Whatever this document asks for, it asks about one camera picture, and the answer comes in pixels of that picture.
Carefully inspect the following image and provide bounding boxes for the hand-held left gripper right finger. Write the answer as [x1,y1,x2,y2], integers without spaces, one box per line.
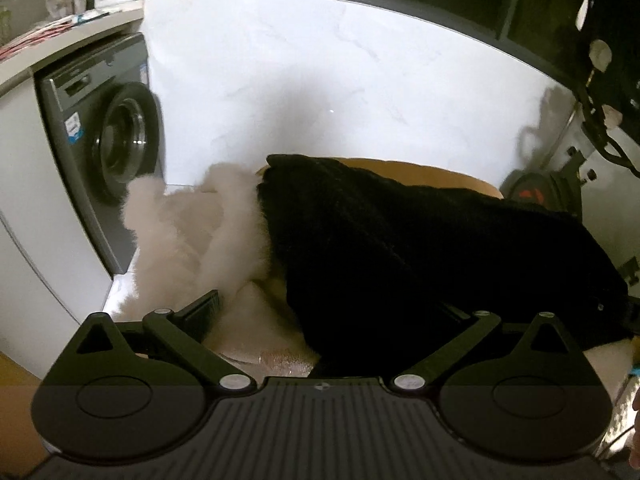
[390,310,588,395]

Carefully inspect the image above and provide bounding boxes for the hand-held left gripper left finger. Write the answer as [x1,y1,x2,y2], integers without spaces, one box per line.
[62,288,256,395]

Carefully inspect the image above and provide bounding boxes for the cream fluffy garment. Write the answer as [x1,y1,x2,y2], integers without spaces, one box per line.
[119,161,322,377]

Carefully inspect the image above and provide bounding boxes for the black knit sweater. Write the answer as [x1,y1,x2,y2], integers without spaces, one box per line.
[256,153,632,377]

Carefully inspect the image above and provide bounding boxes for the black red wheel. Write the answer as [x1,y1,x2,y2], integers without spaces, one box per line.
[499,169,583,218]

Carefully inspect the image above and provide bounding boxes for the grey washing machine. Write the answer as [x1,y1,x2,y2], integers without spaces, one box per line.
[32,32,167,277]

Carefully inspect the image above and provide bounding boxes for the red white packets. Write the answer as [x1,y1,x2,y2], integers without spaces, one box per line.
[0,14,78,62]

